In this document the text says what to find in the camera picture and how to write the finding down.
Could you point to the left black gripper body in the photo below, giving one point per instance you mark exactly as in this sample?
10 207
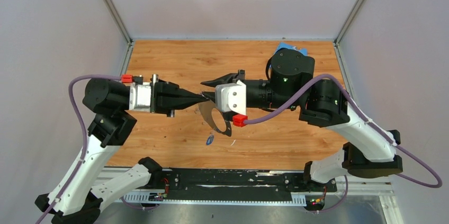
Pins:
155 78

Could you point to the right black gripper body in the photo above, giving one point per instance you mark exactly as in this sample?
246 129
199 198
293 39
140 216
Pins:
238 78

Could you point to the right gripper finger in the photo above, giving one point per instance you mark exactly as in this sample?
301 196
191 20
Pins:
210 96
226 79

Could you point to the key with blue tag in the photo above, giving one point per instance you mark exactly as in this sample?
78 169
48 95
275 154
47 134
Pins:
210 140

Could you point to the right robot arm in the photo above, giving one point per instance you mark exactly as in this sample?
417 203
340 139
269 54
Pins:
369 151

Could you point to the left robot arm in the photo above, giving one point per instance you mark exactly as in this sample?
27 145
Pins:
76 199

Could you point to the folded blue cloth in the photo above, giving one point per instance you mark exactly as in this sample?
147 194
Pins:
283 45

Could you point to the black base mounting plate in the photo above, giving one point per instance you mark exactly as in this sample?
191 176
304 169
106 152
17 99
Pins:
235 185

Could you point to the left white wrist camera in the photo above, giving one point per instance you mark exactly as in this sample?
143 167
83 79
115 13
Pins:
140 95

